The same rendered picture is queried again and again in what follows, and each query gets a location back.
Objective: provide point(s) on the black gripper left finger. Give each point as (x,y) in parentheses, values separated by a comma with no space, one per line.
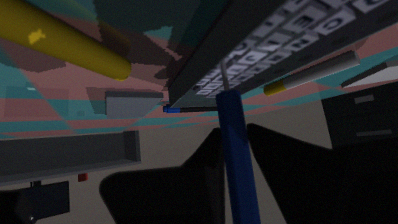
(197,186)

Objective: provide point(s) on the grey square block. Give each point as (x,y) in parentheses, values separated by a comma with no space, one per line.
(385,71)

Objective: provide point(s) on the grey keyboard with white letter keys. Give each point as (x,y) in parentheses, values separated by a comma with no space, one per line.
(259,41)

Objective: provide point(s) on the blue stylus with grey tip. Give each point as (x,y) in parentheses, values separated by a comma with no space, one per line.
(241,181)

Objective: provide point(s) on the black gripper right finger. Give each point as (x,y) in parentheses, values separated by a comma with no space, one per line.
(313,184)

